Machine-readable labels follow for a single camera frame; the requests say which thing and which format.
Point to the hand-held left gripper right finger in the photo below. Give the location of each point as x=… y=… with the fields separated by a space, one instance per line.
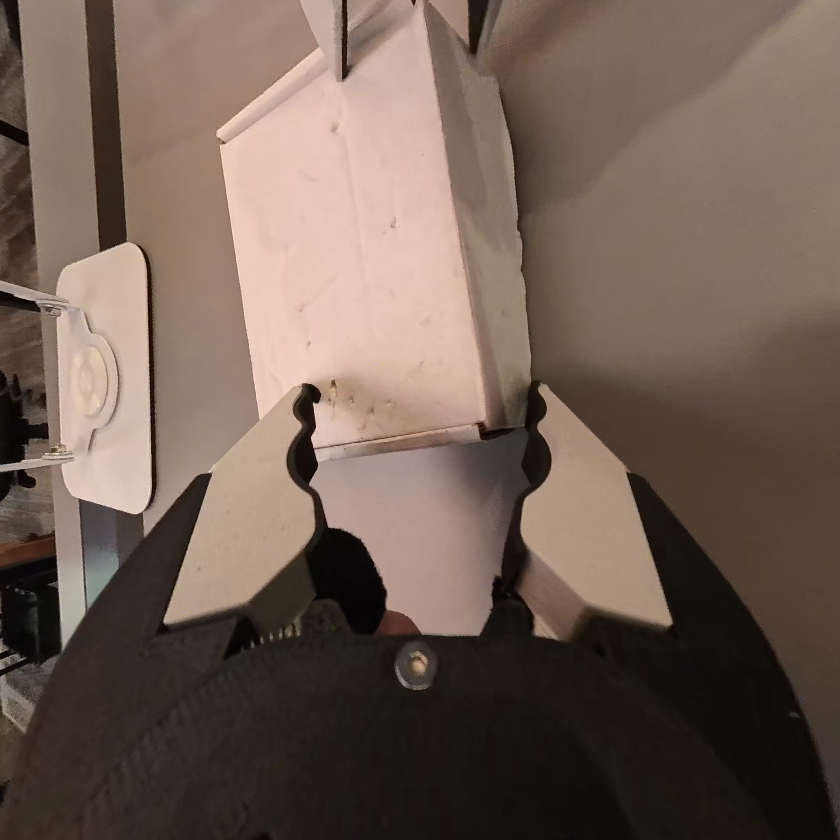
x=590 y=525

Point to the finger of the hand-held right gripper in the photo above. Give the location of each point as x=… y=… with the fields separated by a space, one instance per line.
x=492 y=10
x=321 y=16

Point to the person's left hand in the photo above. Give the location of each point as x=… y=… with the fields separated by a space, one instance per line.
x=400 y=625

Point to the white cardboard box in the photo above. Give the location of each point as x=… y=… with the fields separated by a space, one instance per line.
x=354 y=262

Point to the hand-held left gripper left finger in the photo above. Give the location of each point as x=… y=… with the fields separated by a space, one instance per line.
x=249 y=525

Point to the dark device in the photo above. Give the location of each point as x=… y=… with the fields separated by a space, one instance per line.
x=10 y=446

